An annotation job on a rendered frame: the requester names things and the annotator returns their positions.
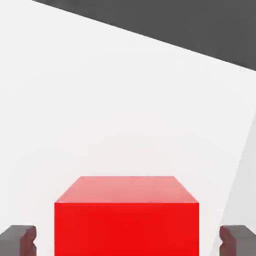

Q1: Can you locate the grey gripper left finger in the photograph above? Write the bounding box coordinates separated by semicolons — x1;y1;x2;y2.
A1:
0;224;38;256

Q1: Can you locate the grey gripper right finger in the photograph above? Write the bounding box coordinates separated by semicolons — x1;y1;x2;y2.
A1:
219;224;256;256

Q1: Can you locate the small red cube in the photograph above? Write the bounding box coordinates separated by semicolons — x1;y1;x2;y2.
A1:
54;175;200;256

